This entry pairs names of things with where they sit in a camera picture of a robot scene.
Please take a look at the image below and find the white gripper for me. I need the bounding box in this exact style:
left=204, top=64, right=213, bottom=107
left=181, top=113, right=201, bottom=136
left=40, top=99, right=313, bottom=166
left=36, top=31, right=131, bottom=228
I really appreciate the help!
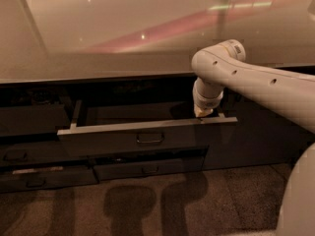
left=193, top=78, right=223, bottom=118

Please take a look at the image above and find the grey drawer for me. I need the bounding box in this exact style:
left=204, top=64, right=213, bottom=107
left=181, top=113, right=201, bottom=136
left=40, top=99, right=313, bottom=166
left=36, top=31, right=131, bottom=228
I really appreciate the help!
left=94, top=156, right=204, bottom=181
left=0, top=104, right=70, bottom=137
left=58, top=100, right=237, bottom=157
left=0, top=141, right=87, bottom=166
left=0, top=167, right=98, bottom=193

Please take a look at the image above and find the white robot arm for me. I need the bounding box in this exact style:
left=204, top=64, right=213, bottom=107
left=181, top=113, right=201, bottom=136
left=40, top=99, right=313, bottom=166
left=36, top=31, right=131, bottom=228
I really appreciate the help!
left=191, top=39, right=315, bottom=236

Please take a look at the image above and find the grey cabinet door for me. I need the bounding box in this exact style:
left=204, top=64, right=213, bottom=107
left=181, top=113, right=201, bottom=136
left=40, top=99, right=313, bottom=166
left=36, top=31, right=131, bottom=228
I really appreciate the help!
left=204, top=90, right=315, bottom=169

